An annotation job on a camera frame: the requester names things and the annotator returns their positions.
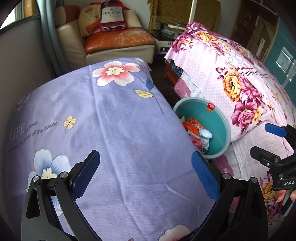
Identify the pink floral quilt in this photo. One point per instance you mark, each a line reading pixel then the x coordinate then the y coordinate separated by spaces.
pixel 182 89

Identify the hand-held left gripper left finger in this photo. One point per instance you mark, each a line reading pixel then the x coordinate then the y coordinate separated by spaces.
pixel 85 176

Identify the purple floral tablecloth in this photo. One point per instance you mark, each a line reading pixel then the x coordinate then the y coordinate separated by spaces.
pixel 115 115

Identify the teal plastic basin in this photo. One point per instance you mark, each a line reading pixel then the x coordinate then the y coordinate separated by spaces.
pixel 217 125

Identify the white pole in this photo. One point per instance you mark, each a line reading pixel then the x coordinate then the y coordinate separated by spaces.
pixel 192 11

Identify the white media player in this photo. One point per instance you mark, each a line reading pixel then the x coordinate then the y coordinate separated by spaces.
pixel 164 46

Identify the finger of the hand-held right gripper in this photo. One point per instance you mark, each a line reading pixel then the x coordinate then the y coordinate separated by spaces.
pixel 266 156
pixel 275 129

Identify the orange snack packet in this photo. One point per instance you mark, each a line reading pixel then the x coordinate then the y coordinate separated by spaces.
pixel 192 125

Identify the wooden bed frame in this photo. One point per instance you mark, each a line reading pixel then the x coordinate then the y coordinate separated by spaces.
pixel 170 73

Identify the red gift bag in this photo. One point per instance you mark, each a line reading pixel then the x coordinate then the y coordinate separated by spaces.
pixel 112 16

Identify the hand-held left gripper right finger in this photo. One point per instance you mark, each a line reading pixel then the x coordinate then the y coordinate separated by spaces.
pixel 205 176

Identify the white plastic wrapper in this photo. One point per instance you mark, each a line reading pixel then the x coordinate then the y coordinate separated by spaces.
pixel 205 134

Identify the cream printed pillow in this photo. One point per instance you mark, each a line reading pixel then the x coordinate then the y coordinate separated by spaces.
pixel 89 18

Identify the grey door frame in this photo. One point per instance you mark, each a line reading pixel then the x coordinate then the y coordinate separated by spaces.
pixel 46 27

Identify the teal cabinet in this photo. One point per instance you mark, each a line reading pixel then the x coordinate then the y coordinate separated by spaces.
pixel 284 39

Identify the yellow brown patterned cloth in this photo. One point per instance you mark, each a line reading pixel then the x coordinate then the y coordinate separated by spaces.
pixel 171 11

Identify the grey media player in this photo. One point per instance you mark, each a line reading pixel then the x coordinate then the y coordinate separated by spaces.
pixel 166 32

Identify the cream leather armchair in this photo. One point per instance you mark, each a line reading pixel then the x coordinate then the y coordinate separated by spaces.
pixel 69 39

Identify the orange seat cushion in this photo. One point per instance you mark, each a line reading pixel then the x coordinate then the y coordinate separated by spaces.
pixel 115 39

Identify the person's right hand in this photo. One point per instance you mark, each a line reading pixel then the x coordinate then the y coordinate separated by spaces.
pixel 293 195

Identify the brown wooden cabinet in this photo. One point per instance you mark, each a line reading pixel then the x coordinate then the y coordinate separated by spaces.
pixel 249 23

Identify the pink floral bedsheet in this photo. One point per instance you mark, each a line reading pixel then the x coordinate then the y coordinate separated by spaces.
pixel 231 58

